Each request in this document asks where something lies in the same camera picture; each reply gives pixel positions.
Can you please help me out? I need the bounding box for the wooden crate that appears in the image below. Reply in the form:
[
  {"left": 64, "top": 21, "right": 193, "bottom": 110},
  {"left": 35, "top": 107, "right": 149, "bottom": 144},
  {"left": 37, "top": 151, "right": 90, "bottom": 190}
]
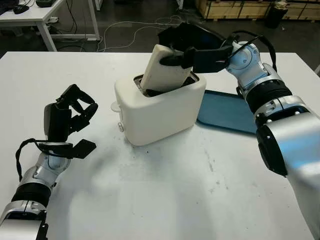
[{"left": 194, "top": 0, "right": 320, "bottom": 21}]

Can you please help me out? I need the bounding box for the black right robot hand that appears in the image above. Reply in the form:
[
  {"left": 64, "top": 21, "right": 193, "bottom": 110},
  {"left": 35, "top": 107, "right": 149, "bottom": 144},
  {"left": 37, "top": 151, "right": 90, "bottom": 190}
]
[{"left": 157, "top": 22, "right": 226, "bottom": 70}]

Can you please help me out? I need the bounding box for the white bread slice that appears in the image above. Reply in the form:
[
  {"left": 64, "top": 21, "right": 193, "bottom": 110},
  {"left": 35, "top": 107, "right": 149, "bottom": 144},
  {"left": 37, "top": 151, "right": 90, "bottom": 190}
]
[{"left": 141, "top": 44, "right": 193, "bottom": 94}]

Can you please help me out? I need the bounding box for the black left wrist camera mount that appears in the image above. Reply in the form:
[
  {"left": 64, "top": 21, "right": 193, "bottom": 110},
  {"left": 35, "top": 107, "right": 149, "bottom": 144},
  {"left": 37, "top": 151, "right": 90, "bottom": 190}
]
[{"left": 37, "top": 139, "right": 97, "bottom": 160}]

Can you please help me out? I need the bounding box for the blue plastic tray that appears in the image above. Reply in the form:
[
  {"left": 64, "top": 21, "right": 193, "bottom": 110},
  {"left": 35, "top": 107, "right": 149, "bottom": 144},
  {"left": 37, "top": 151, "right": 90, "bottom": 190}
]
[{"left": 196, "top": 89, "right": 258, "bottom": 136}]

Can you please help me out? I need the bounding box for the black computer mouse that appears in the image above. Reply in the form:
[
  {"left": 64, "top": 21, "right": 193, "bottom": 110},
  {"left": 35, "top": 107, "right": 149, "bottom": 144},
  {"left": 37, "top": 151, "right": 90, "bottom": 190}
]
[{"left": 13, "top": 5, "right": 30, "bottom": 15}]

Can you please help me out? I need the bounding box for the cream white two-slot toaster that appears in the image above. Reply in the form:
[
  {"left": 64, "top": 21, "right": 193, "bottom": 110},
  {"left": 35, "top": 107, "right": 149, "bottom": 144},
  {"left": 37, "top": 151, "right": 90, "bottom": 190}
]
[{"left": 114, "top": 72, "right": 207, "bottom": 147}]

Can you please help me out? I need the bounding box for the white cable on floor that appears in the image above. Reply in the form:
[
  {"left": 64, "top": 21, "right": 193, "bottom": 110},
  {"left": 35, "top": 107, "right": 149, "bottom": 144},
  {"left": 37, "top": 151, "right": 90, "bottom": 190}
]
[{"left": 98, "top": 15, "right": 206, "bottom": 53}]

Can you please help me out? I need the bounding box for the white office desk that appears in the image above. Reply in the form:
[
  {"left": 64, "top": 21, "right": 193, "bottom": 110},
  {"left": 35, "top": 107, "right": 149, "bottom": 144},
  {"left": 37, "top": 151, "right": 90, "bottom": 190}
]
[{"left": 0, "top": 0, "right": 101, "bottom": 52}]

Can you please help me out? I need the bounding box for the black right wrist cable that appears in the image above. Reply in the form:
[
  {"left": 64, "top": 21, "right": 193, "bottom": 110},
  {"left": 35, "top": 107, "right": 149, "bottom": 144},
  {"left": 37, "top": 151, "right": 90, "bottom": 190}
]
[{"left": 226, "top": 30, "right": 277, "bottom": 73}]

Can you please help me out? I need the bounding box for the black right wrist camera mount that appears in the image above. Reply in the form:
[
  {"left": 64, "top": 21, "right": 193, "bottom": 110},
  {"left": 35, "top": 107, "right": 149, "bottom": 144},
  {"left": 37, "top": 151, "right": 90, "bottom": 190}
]
[{"left": 191, "top": 45, "right": 232, "bottom": 74}]

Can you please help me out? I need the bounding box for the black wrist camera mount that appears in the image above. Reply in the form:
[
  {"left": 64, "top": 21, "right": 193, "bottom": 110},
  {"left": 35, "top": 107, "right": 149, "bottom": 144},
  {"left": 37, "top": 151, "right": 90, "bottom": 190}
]
[
  {"left": 191, "top": 45, "right": 232, "bottom": 74},
  {"left": 37, "top": 139, "right": 97, "bottom": 160}
]

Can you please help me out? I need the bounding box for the black device case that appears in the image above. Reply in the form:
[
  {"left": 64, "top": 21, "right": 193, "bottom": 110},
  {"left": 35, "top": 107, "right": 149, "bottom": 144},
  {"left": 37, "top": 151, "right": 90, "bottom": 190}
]
[{"left": 36, "top": 0, "right": 58, "bottom": 8}]

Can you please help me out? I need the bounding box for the black keyboard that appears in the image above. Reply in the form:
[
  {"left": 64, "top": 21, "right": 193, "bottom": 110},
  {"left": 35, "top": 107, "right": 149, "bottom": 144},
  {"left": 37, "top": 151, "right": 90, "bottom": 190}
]
[{"left": 0, "top": 0, "right": 21, "bottom": 16}]

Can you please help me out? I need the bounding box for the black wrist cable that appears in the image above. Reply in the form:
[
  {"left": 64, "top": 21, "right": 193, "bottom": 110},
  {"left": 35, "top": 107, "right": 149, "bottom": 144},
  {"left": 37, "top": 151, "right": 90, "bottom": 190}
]
[
  {"left": 15, "top": 137, "right": 42, "bottom": 183},
  {"left": 226, "top": 30, "right": 277, "bottom": 73}
]

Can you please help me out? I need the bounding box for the black trash bin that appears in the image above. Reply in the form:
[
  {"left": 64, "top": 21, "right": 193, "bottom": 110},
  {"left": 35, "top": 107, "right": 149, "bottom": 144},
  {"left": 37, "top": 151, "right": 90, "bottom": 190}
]
[{"left": 264, "top": 1, "right": 286, "bottom": 29}]

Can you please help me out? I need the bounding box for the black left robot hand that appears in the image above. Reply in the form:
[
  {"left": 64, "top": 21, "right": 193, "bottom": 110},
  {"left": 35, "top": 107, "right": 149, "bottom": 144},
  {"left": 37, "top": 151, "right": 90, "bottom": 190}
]
[{"left": 43, "top": 84, "right": 99, "bottom": 143}]

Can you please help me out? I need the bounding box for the white toaster lever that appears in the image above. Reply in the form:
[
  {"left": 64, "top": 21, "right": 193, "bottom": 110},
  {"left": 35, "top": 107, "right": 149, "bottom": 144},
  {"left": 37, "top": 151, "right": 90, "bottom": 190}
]
[{"left": 109, "top": 101, "right": 122, "bottom": 113}]

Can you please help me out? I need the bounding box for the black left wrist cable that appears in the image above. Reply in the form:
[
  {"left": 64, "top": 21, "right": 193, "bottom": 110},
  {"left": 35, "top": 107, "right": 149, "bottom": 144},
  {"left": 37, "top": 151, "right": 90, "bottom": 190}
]
[{"left": 15, "top": 137, "right": 42, "bottom": 183}]

